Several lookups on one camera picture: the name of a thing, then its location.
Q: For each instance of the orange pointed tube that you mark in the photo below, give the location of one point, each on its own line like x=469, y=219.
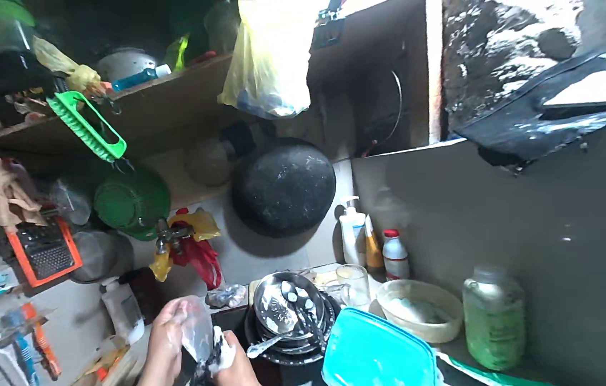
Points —
x=372, y=251

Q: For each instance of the yellow plastic bag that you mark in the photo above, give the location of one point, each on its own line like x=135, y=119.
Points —
x=273, y=59

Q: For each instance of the black spoon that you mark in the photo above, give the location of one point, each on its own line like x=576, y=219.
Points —
x=304, y=315

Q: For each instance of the yellow plastic wrapper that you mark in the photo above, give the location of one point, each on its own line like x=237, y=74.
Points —
x=82, y=79

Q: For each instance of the red cloth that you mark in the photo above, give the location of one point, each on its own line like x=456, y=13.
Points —
x=199, y=257

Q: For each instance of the crumpled clear plastic bag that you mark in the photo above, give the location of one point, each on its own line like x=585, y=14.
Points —
x=225, y=296

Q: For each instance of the grey round pot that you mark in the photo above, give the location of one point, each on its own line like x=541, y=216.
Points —
x=95, y=257

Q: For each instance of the orange framed grater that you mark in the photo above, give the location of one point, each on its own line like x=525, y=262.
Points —
x=74, y=253

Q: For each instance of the white bottle with red cap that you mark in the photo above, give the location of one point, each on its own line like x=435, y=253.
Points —
x=396, y=257

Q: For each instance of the black utensil with foam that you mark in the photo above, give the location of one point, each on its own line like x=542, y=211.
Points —
x=216, y=358

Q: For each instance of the white pump bottle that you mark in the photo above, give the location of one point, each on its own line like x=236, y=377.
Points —
x=354, y=236

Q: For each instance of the large green jar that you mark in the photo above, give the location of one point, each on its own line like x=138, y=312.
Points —
x=495, y=327

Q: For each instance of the green scrubbing brush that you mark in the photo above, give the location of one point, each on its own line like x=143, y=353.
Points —
x=79, y=127

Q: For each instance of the clear glass mug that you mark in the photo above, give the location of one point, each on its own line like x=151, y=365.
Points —
x=354, y=284

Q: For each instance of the person's left forearm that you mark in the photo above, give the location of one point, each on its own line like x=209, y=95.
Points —
x=157, y=377

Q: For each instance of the person's left fingers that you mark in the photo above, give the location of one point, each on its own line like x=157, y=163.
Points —
x=175, y=306

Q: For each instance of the person's left hand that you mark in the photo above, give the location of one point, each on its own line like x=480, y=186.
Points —
x=166, y=335

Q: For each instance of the wooden shelf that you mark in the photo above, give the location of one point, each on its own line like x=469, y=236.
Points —
x=174, y=102

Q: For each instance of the green plastic lid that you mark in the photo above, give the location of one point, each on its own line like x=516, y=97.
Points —
x=5, y=9

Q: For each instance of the clear plastic container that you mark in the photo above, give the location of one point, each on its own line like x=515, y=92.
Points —
x=73, y=203

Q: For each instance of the metal faucet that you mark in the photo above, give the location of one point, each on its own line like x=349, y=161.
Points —
x=171, y=233

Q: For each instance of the green and white packet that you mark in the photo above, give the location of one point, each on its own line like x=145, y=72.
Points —
x=490, y=376

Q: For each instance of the green plastic basin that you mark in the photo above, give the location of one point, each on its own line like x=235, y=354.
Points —
x=126, y=201

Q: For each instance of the round stainless steel plate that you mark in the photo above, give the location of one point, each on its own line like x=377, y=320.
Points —
x=272, y=310

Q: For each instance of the stack of black speckled plates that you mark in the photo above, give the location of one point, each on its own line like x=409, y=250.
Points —
x=260, y=347

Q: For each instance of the translucent plastic cup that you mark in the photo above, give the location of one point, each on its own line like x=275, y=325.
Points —
x=198, y=327

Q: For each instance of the silver spoon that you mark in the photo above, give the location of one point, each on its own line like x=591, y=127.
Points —
x=260, y=349

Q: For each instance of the blue bottle with white cap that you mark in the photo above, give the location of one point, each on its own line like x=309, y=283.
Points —
x=137, y=79

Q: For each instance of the yellow cloth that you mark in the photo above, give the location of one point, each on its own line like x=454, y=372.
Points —
x=204, y=222

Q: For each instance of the clear jar with dark lid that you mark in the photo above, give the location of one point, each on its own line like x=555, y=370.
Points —
x=209, y=161

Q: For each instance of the turquoise plastic container lid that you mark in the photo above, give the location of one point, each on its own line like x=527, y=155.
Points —
x=381, y=351

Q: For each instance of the white toothbrush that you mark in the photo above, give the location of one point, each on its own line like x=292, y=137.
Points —
x=0, y=351

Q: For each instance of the black plastic sheet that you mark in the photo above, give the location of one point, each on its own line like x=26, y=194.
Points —
x=522, y=126

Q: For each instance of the white dispenser bottle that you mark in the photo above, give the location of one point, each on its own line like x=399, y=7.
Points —
x=122, y=310

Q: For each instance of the orange toothbrush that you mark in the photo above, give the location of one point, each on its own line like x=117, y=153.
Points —
x=41, y=339

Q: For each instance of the large round black pan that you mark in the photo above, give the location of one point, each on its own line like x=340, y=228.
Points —
x=284, y=187

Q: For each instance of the silver pot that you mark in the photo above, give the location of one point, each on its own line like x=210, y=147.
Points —
x=125, y=63

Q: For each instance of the black blender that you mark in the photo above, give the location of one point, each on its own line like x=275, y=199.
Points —
x=5, y=69

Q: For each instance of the bright green plastic utensil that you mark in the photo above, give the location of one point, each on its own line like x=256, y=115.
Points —
x=181, y=53

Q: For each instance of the person's right hand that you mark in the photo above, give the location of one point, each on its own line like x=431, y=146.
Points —
x=237, y=367

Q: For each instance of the cream plastic bowl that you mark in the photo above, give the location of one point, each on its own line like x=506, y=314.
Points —
x=445, y=333

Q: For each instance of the blue toothbrush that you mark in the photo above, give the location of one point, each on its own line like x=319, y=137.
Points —
x=25, y=351

